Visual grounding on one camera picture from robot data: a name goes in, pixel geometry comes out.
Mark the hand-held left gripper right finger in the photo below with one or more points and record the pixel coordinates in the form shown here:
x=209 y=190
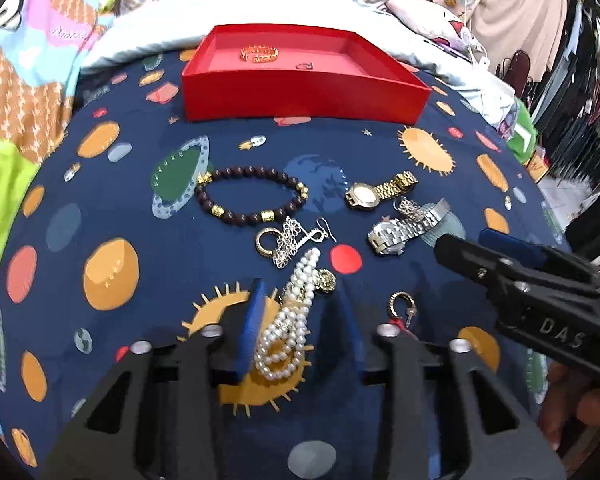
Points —
x=349 y=335

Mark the dark hanging clothes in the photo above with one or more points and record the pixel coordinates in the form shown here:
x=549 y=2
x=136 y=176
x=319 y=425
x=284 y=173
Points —
x=580 y=85

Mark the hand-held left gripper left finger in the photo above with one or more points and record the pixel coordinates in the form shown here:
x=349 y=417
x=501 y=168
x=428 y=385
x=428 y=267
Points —
x=247 y=332

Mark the beige curtain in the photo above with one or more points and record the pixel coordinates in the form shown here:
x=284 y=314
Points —
x=520 y=10

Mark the navy space print blanket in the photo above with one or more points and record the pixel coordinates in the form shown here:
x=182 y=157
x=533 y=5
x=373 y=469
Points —
x=130 y=200

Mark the gold wristwatch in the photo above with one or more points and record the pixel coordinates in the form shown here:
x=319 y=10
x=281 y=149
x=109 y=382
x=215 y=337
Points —
x=362 y=195

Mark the gold hoop earring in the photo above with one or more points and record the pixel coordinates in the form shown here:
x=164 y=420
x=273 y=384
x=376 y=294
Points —
x=409 y=316

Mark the green bag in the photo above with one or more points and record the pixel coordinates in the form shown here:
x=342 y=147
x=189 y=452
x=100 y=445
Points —
x=522 y=135

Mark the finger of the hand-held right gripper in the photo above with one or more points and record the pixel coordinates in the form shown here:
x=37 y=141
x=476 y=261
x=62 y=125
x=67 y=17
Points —
x=510 y=247
x=467 y=257

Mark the person's right hand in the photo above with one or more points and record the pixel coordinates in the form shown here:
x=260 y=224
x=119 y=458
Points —
x=575 y=410

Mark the colourful monkey print blanket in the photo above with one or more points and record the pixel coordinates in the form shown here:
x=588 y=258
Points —
x=30 y=85

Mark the round gold pendant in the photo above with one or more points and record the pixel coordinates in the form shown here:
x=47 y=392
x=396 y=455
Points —
x=326 y=282

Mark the silver filigree earring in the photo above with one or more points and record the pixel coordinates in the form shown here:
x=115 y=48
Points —
x=409 y=208
x=290 y=230

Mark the red cardboard box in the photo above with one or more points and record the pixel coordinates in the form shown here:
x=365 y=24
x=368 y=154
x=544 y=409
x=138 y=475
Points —
x=300 y=95

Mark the silver wristwatch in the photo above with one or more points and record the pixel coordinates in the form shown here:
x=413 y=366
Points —
x=387 y=237

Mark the pink plush pillow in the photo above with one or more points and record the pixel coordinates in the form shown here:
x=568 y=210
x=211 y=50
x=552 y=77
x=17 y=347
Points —
x=420 y=15

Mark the brown cardboard box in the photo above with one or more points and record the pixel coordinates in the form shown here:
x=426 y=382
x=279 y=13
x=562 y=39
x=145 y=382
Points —
x=537 y=167

